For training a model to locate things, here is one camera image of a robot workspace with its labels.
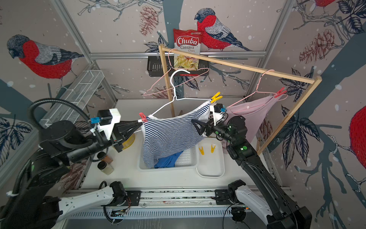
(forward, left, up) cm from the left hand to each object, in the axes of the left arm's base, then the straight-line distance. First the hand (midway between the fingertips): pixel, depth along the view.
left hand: (140, 119), depth 45 cm
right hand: (+14, -21, -16) cm, 30 cm away
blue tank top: (+2, -3, -45) cm, 45 cm away
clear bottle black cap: (-2, +30, -42) cm, 52 cm away
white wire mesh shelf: (+33, +49, -20) cm, 62 cm away
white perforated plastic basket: (+5, -16, -51) cm, 53 cm away
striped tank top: (+2, -5, -15) cm, 16 cm away
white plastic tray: (+6, -30, -49) cm, 58 cm away
